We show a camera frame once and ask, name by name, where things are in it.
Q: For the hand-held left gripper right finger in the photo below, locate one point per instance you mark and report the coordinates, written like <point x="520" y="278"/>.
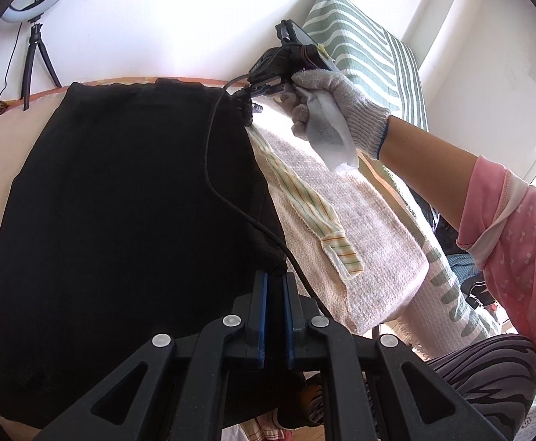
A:
<point x="289" y="312"/>

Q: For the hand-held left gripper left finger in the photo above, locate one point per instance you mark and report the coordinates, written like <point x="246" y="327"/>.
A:
<point x="261" y="312"/>

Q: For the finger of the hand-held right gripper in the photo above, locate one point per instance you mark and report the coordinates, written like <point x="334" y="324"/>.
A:
<point x="265" y="88"/>
<point x="251" y="110"/>

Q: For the black garment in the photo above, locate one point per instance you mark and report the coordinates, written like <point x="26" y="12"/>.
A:
<point x="134" y="239"/>

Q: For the person's right forearm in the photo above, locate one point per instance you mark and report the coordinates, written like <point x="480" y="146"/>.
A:
<point x="424" y="165"/>

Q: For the person's right hand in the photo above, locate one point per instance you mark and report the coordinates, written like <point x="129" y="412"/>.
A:
<point x="350" y="101"/>

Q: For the green striped folded mattress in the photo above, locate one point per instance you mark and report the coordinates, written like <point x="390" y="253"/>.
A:
<point x="364" y="41"/>

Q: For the person's leg in striped pants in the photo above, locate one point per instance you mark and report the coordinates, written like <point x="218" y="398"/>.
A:
<point x="307" y="399"/>
<point x="488" y="376"/>

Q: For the yellow striped small cloth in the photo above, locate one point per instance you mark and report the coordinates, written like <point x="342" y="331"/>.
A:
<point x="313" y="211"/>

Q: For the pink towel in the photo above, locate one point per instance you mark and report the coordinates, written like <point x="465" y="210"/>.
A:
<point x="364" y="239"/>

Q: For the plaid cloth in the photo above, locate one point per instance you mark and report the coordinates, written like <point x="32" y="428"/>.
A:
<point x="263" y="429"/>

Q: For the black tripod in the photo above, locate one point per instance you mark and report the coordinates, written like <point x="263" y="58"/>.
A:
<point x="31" y="55"/>

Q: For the beige bed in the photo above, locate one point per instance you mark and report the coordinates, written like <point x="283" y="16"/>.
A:
<point x="1" y="183"/>

